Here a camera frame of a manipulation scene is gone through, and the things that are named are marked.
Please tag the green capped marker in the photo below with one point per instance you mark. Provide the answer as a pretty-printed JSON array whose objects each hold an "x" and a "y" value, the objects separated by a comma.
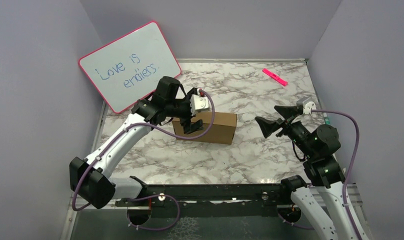
[{"x": 327, "y": 121}]

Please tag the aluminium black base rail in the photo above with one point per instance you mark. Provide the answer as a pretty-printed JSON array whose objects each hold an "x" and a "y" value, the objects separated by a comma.
[{"x": 142, "y": 201}]

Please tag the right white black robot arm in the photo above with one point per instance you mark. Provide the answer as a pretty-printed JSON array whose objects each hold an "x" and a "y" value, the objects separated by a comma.
[{"x": 338, "y": 221}]

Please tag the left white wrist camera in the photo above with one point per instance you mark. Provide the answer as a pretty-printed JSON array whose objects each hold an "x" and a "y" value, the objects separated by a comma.
[{"x": 198, "y": 103}]

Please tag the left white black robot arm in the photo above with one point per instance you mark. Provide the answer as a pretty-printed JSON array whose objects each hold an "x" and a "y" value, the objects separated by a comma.
[{"x": 90, "y": 177}]

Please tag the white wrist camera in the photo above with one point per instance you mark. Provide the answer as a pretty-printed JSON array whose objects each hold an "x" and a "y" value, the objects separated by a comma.
[
  {"x": 305, "y": 106},
  {"x": 198, "y": 103}
]

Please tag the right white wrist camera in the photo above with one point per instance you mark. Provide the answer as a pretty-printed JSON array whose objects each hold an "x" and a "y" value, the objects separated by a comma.
[{"x": 305, "y": 106}]

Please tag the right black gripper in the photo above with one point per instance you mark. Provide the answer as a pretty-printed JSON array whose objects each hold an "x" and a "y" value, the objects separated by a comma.
[{"x": 268, "y": 126}]

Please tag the pink highlighter marker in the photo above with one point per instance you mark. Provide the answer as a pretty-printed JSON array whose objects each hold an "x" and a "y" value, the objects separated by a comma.
[{"x": 274, "y": 76}]

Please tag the pink framed whiteboard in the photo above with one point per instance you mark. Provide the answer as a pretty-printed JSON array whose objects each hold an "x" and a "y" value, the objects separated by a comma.
[{"x": 129, "y": 68}]

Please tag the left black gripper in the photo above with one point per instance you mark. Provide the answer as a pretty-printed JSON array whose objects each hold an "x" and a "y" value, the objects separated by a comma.
[{"x": 186, "y": 122}]

